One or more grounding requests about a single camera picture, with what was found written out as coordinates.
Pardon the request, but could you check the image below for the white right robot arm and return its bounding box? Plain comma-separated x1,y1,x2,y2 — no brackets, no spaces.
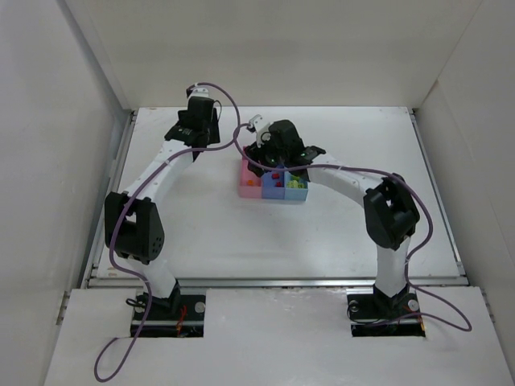
244,115,420,319

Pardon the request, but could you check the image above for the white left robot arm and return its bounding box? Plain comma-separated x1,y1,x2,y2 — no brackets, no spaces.
104,88,220,315

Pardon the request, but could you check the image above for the pale green lego brick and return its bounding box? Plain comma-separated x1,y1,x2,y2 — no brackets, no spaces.
286,179,305,189

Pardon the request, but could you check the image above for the pink bin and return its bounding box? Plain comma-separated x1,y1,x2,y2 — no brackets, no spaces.
237,158,262,199

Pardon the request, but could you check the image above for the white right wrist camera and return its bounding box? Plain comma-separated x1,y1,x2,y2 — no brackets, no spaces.
248,114,272,147

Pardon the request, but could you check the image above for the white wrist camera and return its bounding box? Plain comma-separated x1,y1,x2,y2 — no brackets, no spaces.
186,83,210,99
248,114,272,147

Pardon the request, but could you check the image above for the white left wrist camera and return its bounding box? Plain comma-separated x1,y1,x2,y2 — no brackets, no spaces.
186,83,210,99

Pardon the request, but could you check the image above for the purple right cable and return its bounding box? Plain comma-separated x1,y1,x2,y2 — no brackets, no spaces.
233,122,473,333

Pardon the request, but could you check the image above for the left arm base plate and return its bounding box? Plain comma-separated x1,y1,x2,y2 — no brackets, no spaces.
138,294,206,338

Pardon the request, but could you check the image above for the aluminium rail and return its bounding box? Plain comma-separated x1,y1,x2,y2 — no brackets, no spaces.
83,276,469,289

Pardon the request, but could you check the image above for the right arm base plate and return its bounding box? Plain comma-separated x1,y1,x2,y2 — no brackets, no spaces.
347,293,426,338

